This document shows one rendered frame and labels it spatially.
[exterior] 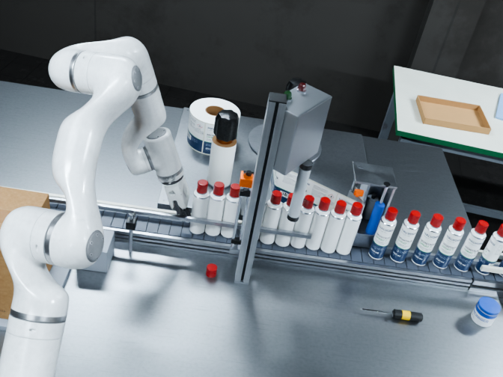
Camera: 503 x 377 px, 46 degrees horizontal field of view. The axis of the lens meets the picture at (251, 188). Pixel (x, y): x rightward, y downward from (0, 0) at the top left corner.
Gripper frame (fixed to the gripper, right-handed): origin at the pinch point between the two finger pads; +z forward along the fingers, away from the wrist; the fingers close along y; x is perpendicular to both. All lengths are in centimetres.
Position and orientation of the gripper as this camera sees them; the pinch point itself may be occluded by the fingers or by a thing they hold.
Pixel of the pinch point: (184, 213)
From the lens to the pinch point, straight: 193.9
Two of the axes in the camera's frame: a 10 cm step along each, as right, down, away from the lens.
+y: 0.5, -6.1, 7.9
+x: -9.8, 1.3, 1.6
